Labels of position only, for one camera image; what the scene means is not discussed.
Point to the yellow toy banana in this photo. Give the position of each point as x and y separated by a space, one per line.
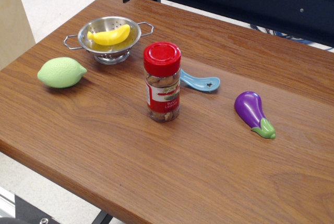
110 37

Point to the small steel colander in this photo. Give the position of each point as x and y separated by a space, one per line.
111 54

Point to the red-lidded bay leaves jar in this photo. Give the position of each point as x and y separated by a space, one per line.
162 66

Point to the green toy lime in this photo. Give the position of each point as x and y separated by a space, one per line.
61 72

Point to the light wooden panel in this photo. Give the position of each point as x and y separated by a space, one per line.
16 33

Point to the light blue toy spoon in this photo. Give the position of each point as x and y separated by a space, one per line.
206 84

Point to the purple toy eggplant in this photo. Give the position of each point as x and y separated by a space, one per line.
248 106

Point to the aluminium rail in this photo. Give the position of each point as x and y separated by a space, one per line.
7 203

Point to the black table leg bracket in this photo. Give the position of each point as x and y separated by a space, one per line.
27 213

